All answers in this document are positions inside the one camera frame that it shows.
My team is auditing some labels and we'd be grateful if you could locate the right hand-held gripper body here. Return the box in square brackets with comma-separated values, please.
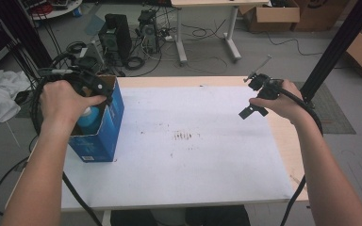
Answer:
[243, 55, 286, 101]

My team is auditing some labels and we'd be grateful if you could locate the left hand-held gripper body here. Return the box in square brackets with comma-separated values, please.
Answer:
[70, 41, 116, 106]

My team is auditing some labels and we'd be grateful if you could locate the blue bottle with white cap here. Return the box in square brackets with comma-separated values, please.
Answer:
[76, 106, 102, 136]

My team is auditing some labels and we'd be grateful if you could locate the blue cardboard box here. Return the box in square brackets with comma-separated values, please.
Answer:
[68, 74, 125, 164]

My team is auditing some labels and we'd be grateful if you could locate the person's right hand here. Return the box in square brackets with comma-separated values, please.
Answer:
[249, 78, 305, 125]

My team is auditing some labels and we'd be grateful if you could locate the person's left hand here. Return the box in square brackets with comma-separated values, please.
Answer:
[39, 79, 107, 135]

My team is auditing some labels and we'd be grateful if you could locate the black computer tower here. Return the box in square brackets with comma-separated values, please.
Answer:
[98, 13, 133, 60]

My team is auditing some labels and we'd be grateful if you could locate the blue-grey floor sheet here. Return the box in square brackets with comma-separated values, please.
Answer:
[84, 13, 107, 37]

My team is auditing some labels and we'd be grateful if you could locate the open cardboard box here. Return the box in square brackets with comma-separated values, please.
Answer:
[239, 0, 301, 33]

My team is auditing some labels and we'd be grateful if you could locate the grey floor mat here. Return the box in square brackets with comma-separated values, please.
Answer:
[295, 82, 356, 136]

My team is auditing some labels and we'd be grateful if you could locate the open computer case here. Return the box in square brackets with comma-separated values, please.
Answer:
[137, 8, 159, 55]

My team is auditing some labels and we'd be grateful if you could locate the round white table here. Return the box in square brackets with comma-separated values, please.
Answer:
[17, 0, 83, 22]

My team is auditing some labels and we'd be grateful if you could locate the white paper sheet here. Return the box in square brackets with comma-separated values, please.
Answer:
[60, 86, 295, 211]

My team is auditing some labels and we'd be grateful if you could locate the white power strip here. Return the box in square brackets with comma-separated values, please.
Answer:
[161, 28, 174, 42]

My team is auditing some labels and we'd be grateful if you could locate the large cardboard box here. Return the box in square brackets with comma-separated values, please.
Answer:
[290, 0, 352, 32]

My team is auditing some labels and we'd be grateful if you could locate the white desk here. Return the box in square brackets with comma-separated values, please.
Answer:
[170, 0, 271, 67]

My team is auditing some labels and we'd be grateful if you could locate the person's dark clothing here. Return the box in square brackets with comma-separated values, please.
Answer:
[109, 205, 253, 226]

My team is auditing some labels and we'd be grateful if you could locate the grey cable connector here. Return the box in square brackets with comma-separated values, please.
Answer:
[39, 68, 74, 75]

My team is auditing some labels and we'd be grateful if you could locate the small black cable coil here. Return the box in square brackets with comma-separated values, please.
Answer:
[66, 40, 88, 55]

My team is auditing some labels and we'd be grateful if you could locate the thick black right gripper cable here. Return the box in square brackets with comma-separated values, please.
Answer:
[271, 82, 324, 226]

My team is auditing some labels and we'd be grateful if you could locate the thick black gripper cable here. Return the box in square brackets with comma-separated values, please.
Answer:
[30, 51, 104, 226]
[271, 82, 324, 226]

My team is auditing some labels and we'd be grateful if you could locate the thick black left gripper cable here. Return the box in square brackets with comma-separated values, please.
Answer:
[30, 51, 104, 226]

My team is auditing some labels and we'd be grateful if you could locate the black metal post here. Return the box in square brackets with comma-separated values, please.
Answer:
[300, 0, 362, 103]
[0, 0, 65, 83]

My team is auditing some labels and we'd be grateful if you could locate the red cable coil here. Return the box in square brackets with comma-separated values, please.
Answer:
[32, 3, 55, 15]

